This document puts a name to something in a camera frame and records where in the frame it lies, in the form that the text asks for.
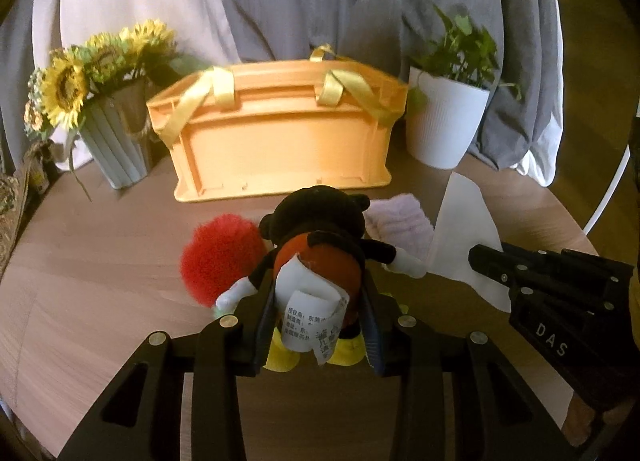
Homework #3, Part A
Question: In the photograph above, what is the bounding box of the white hoop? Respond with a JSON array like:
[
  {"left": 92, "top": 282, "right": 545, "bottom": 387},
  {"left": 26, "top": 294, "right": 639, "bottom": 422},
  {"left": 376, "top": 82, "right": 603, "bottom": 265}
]
[{"left": 582, "top": 141, "right": 634, "bottom": 234}]

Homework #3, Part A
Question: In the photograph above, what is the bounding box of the white tissue sheet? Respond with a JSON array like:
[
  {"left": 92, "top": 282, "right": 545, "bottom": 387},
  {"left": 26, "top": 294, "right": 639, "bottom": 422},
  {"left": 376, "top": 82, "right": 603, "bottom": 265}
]
[{"left": 425, "top": 172, "right": 512, "bottom": 313}]

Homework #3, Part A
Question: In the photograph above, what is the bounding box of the red fluffy ball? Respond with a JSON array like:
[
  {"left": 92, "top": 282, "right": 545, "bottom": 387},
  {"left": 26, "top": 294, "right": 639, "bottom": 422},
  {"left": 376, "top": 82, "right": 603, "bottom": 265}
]
[{"left": 180, "top": 214, "right": 267, "bottom": 310}]

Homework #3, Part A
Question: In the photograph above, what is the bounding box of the white ribbed plant pot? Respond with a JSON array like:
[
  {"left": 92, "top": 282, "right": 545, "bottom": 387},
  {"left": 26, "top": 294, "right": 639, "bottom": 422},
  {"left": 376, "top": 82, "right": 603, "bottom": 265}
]
[{"left": 405, "top": 66, "right": 491, "bottom": 171}]

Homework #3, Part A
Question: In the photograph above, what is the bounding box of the black mouse plush toy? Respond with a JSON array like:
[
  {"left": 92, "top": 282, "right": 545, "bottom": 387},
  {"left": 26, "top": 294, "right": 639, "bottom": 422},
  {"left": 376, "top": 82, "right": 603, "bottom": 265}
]
[{"left": 216, "top": 185, "right": 428, "bottom": 373}]

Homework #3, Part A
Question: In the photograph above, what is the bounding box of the orange plastic basket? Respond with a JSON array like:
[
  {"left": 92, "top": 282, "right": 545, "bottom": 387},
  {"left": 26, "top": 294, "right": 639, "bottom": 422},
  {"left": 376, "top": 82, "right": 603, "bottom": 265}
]
[{"left": 146, "top": 44, "right": 411, "bottom": 203}]

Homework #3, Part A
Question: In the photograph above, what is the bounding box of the lavender fluffy cloth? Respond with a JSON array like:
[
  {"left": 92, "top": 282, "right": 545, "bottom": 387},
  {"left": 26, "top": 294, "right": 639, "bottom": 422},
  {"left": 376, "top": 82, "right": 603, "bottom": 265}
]
[{"left": 364, "top": 194, "right": 435, "bottom": 267}]

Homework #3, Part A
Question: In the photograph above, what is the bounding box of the green leafy plant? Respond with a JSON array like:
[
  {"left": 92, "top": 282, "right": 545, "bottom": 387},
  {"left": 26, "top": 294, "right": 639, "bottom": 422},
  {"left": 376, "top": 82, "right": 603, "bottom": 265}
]
[{"left": 406, "top": 4, "right": 523, "bottom": 109}]

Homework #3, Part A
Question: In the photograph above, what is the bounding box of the artificial sunflower bouquet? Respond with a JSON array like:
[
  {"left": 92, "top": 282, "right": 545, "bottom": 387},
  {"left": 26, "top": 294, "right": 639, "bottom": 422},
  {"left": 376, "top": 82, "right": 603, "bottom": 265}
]
[{"left": 24, "top": 18, "right": 211, "bottom": 143}]

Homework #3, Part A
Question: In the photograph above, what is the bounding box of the grey ribbed vase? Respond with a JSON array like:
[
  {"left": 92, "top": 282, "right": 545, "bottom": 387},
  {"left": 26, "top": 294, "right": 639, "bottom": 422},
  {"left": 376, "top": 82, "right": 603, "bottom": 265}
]
[{"left": 79, "top": 81, "right": 154, "bottom": 190}]

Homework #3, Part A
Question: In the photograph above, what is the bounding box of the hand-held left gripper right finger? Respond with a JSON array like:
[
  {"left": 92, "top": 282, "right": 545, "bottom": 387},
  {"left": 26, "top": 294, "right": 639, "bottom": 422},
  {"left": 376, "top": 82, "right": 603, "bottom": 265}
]
[{"left": 360, "top": 281, "right": 567, "bottom": 461}]

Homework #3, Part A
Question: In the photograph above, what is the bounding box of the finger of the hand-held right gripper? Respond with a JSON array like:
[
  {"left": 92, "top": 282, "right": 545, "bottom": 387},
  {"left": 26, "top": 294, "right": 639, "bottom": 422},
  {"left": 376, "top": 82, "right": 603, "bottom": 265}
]
[{"left": 469, "top": 243, "right": 635, "bottom": 313}]

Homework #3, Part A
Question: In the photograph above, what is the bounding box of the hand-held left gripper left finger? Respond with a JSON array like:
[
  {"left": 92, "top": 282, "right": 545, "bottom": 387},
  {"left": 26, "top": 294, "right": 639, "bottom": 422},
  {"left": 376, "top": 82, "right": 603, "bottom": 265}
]
[{"left": 57, "top": 286, "right": 281, "bottom": 461}]

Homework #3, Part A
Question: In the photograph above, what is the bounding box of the brown patterned cloth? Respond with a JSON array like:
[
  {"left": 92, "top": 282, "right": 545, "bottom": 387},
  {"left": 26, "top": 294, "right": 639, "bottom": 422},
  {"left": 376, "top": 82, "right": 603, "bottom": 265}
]
[{"left": 0, "top": 141, "right": 57, "bottom": 283}]

